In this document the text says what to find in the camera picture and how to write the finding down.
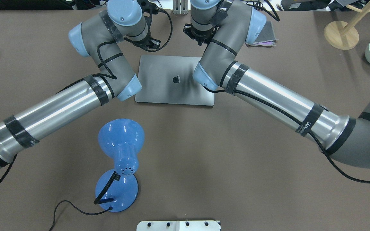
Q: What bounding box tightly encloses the aluminium frame post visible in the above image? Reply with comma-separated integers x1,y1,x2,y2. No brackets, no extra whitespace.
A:
172,0,189,15

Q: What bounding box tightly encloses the grey laptop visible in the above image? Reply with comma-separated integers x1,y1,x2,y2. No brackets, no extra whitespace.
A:
135,55,215,106

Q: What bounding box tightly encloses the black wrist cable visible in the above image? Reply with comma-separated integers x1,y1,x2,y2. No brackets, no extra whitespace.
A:
204,83,370,184

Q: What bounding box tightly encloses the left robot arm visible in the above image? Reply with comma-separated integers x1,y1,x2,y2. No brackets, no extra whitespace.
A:
0,0,163,168

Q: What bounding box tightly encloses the grey folded cloth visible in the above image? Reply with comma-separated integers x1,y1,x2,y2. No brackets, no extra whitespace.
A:
246,21,278,47

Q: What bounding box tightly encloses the black lamp power cord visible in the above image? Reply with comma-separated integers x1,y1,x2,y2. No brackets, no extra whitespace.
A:
48,201,113,231

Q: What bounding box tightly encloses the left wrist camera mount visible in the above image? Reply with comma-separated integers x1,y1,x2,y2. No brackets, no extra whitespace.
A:
137,0,159,15

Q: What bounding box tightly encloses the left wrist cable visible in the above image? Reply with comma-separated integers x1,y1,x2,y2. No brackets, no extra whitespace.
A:
124,8,173,52

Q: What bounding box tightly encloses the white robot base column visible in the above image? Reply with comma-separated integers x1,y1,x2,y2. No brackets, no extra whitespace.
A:
136,220,221,231

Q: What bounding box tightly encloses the wooden mug tree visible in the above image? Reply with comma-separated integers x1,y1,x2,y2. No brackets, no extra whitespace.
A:
323,1,370,50

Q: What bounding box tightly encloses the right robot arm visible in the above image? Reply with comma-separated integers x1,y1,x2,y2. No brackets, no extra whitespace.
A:
184,0,370,168

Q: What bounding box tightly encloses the blue desk lamp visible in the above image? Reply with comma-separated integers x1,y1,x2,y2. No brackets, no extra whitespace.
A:
94,119,145,212

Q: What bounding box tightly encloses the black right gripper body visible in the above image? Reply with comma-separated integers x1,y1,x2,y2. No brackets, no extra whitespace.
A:
183,24,218,46

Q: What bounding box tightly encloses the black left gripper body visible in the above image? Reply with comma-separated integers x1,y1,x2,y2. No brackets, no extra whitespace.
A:
125,33,161,52

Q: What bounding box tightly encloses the black foam table edge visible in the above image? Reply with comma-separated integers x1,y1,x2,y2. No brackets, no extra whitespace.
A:
0,0,73,10

